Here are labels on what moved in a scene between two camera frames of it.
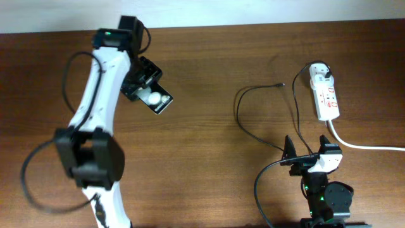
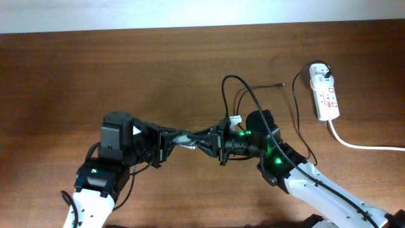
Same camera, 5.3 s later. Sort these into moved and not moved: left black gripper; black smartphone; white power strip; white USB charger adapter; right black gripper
Moved: black smartphone; left black gripper; right black gripper
Not moved: white USB charger adapter; white power strip
